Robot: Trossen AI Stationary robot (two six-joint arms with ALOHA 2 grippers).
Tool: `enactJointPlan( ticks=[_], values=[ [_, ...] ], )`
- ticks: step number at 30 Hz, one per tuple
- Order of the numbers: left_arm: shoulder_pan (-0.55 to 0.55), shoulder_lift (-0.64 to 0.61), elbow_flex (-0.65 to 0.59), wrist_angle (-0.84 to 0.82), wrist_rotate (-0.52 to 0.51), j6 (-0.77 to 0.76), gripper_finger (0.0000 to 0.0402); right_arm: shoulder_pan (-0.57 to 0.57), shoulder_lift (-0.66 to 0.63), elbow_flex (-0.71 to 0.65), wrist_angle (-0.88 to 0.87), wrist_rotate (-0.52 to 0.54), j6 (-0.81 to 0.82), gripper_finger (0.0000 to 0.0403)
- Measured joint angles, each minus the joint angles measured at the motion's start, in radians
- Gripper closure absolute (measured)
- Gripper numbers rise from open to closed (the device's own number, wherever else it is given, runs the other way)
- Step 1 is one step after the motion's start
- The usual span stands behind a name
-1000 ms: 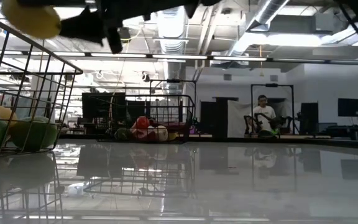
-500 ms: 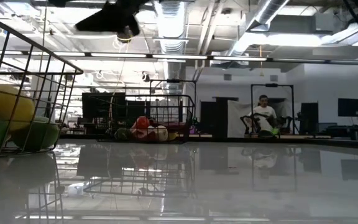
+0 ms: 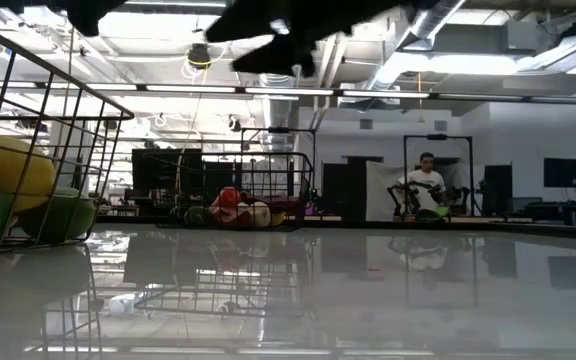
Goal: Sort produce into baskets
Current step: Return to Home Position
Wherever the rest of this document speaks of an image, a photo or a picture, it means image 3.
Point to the red chili pepper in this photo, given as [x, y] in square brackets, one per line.
[223, 216]

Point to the long ceiling light bar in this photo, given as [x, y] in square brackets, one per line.
[193, 89]

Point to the black background monitor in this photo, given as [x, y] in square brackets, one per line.
[563, 172]

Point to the white hanging sheet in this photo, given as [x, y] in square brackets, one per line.
[380, 190]

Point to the black upright panel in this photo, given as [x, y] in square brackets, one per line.
[498, 190]

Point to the yellow corn cob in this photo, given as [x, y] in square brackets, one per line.
[278, 219]

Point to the black background table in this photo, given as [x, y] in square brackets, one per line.
[558, 206]

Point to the light green round fruit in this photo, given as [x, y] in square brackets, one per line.
[63, 217]

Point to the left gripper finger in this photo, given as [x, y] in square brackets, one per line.
[93, 17]

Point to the green cucumber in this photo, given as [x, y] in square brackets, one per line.
[195, 216]

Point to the black hanging dome device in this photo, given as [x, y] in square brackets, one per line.
[199, 56]

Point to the silver ribbed air duct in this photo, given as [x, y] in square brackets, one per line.
[433, 20]
[280, 115]

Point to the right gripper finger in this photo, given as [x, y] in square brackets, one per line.
[248, 25]
[283, 57]

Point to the black background rig frame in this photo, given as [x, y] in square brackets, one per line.
[278, 130]
[437, 136]

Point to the black round ceiling lamp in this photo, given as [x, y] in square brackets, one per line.
[234, 124]
[110, 124]

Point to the yellow-orange mango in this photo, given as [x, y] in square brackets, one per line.
[8, 170]

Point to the black background cabinet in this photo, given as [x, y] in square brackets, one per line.
[163, 170]

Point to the person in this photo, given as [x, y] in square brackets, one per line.
[425, 180]

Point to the black background robot arms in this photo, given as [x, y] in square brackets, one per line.
[460, 195]

